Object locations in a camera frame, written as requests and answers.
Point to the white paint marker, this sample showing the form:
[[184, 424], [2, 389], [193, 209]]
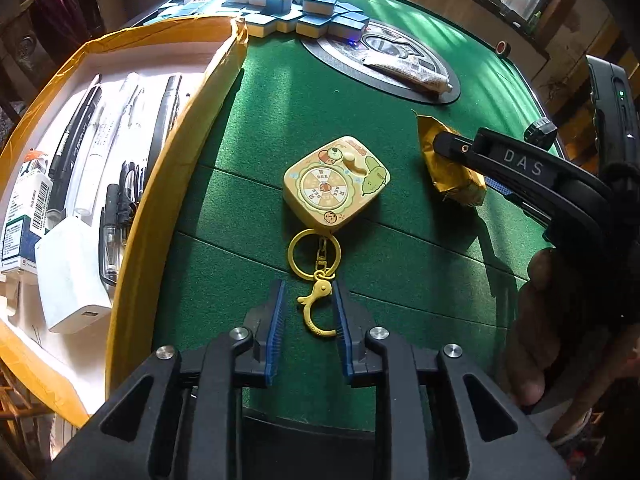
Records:
[[100, 160]]

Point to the white ointment tube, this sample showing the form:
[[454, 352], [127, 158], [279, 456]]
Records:
[[415, 72]]

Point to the white charger adapter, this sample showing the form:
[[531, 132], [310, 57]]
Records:
[[75, 275]]

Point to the round white disc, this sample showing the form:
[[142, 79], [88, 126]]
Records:
[[340, 57]]

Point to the person's right hand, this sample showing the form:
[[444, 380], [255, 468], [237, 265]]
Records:
[[545, 330]]

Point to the black gel pen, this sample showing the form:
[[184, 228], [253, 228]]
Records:
[[112, 207], [132, 185]]

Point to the long black marker red end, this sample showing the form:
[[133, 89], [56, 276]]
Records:
[[75, 140]]

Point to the black tape roll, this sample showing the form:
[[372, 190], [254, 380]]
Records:
[[503, 48]]

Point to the gold snack packet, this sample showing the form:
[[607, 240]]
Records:
[[450, 180]]

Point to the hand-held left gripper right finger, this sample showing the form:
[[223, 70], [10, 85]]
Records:
[[342, 340]]

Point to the white box with yellow tape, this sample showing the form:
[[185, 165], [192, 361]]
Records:
[[165, 200]]

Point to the thick black pen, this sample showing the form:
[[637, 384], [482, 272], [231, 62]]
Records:
[[165, 115]]

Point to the green bottle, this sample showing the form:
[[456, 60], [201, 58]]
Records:
[[535, 20]]

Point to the black round device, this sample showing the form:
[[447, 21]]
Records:
[[541, 132]]

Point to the clear gel pen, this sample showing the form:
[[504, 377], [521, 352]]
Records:
[[111, 260]]

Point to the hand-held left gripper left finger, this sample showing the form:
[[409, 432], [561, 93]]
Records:
[[276, 340]]

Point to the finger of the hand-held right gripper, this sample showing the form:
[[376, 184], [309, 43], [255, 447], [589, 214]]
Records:
[[520, 162], [515, 192]]

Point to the maroon cloth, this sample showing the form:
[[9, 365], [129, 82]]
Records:
[[52, 15]]

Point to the white teal medicine box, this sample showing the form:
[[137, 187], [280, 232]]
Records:
[[25, 220]]

